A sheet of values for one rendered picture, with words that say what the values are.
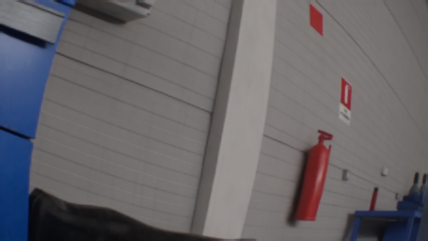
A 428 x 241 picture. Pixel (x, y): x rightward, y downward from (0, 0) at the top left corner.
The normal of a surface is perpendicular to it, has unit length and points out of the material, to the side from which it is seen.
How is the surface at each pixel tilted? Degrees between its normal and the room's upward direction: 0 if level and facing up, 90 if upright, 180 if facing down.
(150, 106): 90
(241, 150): 90
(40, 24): 90
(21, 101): 90
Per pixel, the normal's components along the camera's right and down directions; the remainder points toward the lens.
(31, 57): 0.75, 0.03
